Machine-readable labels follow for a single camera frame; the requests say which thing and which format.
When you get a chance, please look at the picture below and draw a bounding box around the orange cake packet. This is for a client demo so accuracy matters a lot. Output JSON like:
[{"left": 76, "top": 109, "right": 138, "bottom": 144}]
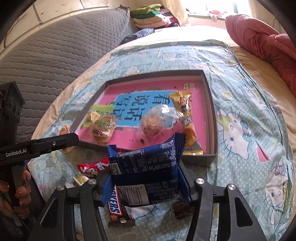
[{"left": 59, "top": 124, "right": 75, "bottom": 155}]

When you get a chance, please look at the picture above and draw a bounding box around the blue snack packet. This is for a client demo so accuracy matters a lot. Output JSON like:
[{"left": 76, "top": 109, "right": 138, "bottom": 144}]
[{"left": 107, "top": 133, "right": 186, "bottom": 207}]

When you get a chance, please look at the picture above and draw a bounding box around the person's left hand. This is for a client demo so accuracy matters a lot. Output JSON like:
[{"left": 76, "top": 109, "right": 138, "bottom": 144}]
[{"left": 1, "top": 166, "right": 34, "bottom": 236}]

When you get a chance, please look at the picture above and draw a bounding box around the clear wrapped biscuit pack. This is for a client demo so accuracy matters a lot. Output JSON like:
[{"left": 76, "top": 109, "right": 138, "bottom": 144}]
[{"left": 72, "top": 174, "right": 89, "bottom": 187}]

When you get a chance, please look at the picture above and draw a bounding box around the red candy packet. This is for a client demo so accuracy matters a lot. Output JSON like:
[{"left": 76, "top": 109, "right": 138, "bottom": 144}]
[{"left": 77, "top": 158, "right": 109, "bottom": 179}]

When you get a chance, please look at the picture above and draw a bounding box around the small brown chocolate candy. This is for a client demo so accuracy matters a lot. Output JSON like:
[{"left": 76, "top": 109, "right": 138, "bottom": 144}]
[{"left": 171, "top": 201, "right": 195, "bottom": 220}]

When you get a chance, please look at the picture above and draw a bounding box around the Snickers bar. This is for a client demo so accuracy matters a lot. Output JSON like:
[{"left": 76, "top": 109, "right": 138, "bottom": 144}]
[{"left": 108, "top": 186, "right": 135, "bottom": 227}]

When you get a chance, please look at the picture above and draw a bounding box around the yellow snack packet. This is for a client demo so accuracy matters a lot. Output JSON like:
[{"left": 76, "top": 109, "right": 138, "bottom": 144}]
[{"left": 169, "top": 90, "right": 204, "bottom": 156}]

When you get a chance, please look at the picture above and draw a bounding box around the Hello Kitty patterned blanket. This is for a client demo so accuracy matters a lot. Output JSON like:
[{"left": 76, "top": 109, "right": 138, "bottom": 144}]
[{"left": 29, "top": 40, "right": 295, "bottom": 240}]

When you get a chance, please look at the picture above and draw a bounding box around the orange wrapped bread packet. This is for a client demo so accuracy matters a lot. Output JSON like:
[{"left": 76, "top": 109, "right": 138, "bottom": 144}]
[{"left": 90, "top": 115, "right": 115, "bottom": 144}]

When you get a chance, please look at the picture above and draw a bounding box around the green wrapped snack packet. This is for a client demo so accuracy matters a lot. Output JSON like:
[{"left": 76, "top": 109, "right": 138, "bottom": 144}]
[{"left": 80, "top": 104, "right": 114, "bottom": 128}]

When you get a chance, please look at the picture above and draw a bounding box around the clear wrapped round cake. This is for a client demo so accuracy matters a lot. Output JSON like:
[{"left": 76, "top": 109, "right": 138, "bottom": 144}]
[{"left": 139, "top": 104, "right": 184, "bottom": 142}]

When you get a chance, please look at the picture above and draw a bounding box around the grey quilted sofa cover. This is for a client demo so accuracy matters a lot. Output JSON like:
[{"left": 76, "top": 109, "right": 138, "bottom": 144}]
[{"left": 1, "top": 6, "right": 137, "bottom": 142}]

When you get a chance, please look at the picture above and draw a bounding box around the pink and blue book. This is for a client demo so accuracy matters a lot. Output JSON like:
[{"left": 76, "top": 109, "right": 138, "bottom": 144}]
[{"left": 71, "top": 77, "right": 209, "bottom": 154}]

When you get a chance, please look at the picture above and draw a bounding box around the grey cardboard tray box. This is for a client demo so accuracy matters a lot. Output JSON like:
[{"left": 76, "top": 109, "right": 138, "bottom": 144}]
[{"left": 70, "top": 70, "right": 218, "bottom": 167}]

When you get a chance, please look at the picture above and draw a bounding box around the beige bed sheet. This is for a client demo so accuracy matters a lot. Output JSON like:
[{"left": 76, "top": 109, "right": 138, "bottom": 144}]
[{"left": 32, "top": 25, "right": 295, "bottom": 150}]

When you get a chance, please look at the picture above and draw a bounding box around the dark patterned cloth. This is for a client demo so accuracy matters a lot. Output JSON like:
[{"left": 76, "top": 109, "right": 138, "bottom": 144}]
[{"left": 120, "top": 28, "right": 154, "bottom": 45}]

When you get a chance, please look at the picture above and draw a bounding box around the red quilted duvet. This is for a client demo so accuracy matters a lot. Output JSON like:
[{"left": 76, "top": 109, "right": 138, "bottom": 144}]
[{"left": 225, "top": 15, "right": 295, "bottom": 95}]

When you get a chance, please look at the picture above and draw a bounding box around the stack of folded clothes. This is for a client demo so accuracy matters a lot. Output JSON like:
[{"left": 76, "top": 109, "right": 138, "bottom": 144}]
[{"left": 130, "top": 4, "right": 180, "bottom": 29}]

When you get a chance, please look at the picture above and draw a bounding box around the cream curtain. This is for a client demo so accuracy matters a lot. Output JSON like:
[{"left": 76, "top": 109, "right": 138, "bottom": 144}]
[{"left": 162, "top": 0, "right": 190, "bottom": 26}]

